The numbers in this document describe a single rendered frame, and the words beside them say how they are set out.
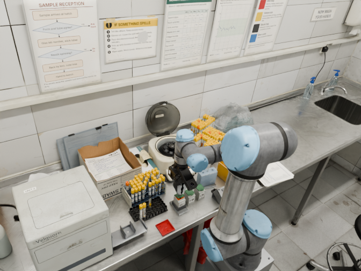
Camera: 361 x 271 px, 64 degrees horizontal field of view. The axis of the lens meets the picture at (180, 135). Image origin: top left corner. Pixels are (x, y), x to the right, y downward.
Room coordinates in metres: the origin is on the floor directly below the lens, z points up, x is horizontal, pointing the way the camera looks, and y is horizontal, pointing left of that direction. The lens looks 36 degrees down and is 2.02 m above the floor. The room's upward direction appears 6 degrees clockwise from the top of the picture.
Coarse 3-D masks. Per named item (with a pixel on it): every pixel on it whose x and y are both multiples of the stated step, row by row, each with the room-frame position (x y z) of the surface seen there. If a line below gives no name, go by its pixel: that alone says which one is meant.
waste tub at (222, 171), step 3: (219, 162) 1.24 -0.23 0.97; (222, 162) 1.27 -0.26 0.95; (219, 165) 1.24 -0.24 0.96; (222, 165) 1.22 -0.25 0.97; (219, 168) 1.24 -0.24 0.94; (222, 168) 1.22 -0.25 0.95; (225, 168) 1.21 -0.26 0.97; (219, 171) 1.23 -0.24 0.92; (222, 171) 1.22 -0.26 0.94; (225, 171) 1.20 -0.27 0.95; (228, 171) 1.19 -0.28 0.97; (219, 174) 1.23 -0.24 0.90; (222, 174) 1.21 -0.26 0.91; (225, 174) 1.20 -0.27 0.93; (222, 177) 1.21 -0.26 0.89; (225, 177) 1.20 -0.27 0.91; (225, 180) 1.19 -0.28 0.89
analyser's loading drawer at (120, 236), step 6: (138, 222) 0.83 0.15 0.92; (144, 222) 0.82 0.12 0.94; (120, 228) 0.78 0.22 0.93; (126, 228) 0.80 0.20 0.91; (132, 228) 0.79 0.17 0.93; (138, 228) 0.80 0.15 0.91; (144, 228) 0.81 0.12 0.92; (114, 234) 0.76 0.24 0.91; (120, 234) 0.76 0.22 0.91; (126, 234) 0.76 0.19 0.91; (132, 234) 0.76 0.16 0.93; (138, 234) 0.77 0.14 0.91; (114, 240) 0.73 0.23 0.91; (120, 240) 0.73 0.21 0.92; (126, 240) 0.74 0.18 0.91; (114, 246) 0.70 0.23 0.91
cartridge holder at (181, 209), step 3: (171, 201) 1.00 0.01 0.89; (171, 204) 0.98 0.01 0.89; (174, 204) 0.97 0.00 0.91; (174, 207) 0.96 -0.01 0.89; (177, 207) 0.95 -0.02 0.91; (180, 207) 0.95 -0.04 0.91; (183, 207) 0.96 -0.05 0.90; (177, 210) 0.94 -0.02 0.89; (180, 210) 0.95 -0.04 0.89; (183, 210) 0.95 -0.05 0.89; (186, 210) 0.95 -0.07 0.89; (180, 213) 0.93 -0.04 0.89
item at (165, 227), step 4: (164, 220) 0.88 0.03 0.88; (168, 220) 0.88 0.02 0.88; (156, 224) 0.86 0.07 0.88; (160, 224) 0.86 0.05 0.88; (164, 224) 0.87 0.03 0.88; (168, 224) 0.87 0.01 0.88; (160, 228) 0.84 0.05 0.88; (164, 228) 0.84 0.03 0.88; (168, 228) 0.85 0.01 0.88; (172, 228) 0.85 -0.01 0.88; (160, 232) 0.82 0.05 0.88; (164, 232) 0.82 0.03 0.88; (168, 232) 0.82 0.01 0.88
